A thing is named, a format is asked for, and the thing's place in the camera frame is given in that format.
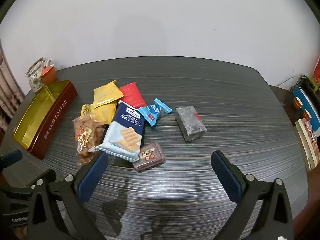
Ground grey wrapped block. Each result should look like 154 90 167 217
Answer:
175 106 208 142

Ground eyeglasses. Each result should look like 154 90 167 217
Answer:
304 122 320 140

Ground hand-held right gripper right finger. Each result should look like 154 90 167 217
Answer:
211 150 294 240

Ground small brown snack packet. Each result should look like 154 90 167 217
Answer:
132 141 167 172

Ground red snack packet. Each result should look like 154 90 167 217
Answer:
119 82 147 109

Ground blue cracker packet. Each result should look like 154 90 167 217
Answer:
95 100 146 162

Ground orange tea cup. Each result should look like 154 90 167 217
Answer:
40 64 57 84

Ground clear bag of orange snacks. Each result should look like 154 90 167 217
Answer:
72 112 107 159

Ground beige curtain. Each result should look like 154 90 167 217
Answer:
0 40 25 120

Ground patterned ceramic teapot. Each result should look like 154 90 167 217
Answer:
24 57 54 93

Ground red and gold tin box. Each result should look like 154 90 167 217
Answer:
12 80 78 160

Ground red bag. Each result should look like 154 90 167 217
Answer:
312 55 320 84

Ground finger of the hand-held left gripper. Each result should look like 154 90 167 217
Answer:
0 151 23 174
25 169 57 188

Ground white cable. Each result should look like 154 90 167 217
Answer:
276 75 304 87

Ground yellow snack packet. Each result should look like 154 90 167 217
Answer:
93 80 124 109
80 100 118 125

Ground light blue candy packet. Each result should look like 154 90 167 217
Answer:
137 98 173 127

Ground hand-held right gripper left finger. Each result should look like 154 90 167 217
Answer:
26 152 109 240

